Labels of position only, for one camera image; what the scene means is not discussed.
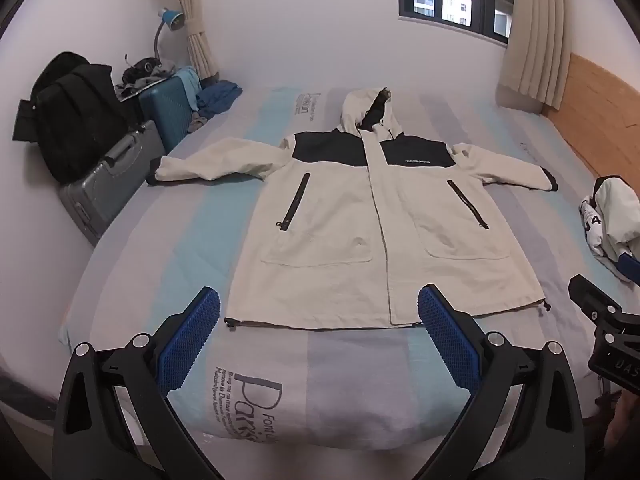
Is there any cream and black hooded jacket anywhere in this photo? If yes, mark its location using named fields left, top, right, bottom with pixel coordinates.
left=149, top=89, right=556, bottom=330

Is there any white folded printed garment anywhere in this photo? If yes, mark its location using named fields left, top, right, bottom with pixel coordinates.
left=579, top=176, right=640, bottom=284

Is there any wooden headboard panel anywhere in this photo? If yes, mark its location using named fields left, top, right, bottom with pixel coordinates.
left=544, top=53, right=640, bottom=190

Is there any grey hard suitcase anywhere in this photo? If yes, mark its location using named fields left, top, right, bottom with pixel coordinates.
left=58, top=120, right=165, bottom=246

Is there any right beige curtain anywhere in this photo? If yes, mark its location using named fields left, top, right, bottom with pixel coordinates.
left=498, top=0, right=572, bottom=110

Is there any beige curtain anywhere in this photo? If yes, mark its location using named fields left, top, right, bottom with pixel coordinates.
left=178, top=0, right=219, bottom=80
left=498, top=0, right=572, bottom=110

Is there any black backpack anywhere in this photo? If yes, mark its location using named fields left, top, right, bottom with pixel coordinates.
left=12, top=51, right=134, bottom=184

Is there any teal hard suitcase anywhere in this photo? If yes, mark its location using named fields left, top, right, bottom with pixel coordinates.
left=138, top=77, right=193, bottom=153

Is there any dark blue crumpled cloth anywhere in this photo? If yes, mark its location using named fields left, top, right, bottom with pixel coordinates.
left=196, top=80, right=243, bottom=119

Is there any light blue folded towel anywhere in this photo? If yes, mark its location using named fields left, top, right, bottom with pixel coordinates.
left=174, top=66, right=202, bottom=112

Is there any clutter pile with headphones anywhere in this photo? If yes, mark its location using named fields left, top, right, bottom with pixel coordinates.
left=115, top=58, right=176, bottom=100

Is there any blue desk lamp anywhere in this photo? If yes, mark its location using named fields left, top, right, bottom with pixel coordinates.
left=153, top=8, right=186, bottom=60

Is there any left beige curtain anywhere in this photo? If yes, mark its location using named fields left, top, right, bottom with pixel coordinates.
left=178, top=0, right=219, bottom=80

